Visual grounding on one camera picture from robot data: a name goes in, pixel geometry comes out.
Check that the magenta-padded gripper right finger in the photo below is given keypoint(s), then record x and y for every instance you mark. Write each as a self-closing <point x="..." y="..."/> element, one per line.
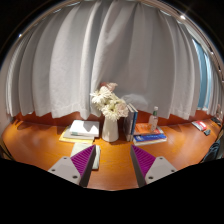
<point x="156" y="169"/>

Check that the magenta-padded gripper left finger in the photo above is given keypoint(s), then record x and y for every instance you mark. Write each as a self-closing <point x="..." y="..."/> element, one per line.
<point x="66" y="169"/>

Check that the pale green towel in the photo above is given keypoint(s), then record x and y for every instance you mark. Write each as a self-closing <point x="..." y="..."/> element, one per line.
<point x="80" y="148"/>

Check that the yellow flat book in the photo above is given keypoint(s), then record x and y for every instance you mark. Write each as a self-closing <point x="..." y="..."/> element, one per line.
<point x="66" y="140"/>

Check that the blue flat book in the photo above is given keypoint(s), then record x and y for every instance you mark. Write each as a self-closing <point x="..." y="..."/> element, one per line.
<point x="150" y="139"/>

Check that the grey book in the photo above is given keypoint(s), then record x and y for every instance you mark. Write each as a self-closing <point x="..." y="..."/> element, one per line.
<point x="71" y="136"/>

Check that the orange flat book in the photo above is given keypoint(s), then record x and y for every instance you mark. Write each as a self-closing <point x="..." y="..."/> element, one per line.
<point x="143" y="128"/>

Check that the clear plastic bottle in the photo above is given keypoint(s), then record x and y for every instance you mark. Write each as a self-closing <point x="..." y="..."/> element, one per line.
<point x="153" y="120"/>

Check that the dark upright book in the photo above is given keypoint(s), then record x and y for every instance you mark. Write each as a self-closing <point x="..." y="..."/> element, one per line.
<point x="127" y="125"/>

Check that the blue upright book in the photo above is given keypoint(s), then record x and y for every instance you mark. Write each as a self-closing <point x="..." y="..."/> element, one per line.
<point x="134" y="120"/>

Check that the white ceramic vase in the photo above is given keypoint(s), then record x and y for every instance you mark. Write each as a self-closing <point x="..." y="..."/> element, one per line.
<point x="110" y="131"/>

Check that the dark chair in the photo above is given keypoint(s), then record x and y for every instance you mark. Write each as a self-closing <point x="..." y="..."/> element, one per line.
<point x="213" y="151"/>

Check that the red flat booklet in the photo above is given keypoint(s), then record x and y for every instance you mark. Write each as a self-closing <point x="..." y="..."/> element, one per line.
<point x="200" y="125"/>

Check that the small dark object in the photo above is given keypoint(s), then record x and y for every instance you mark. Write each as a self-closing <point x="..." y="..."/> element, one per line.
<point x="207" y="132"/>

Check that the white flower bouquet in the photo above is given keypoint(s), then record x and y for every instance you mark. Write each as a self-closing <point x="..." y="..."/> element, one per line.
<point x="110" y="103"/>

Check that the white curtain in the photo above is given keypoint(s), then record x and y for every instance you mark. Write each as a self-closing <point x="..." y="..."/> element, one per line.
<point x="100" y="50"/>

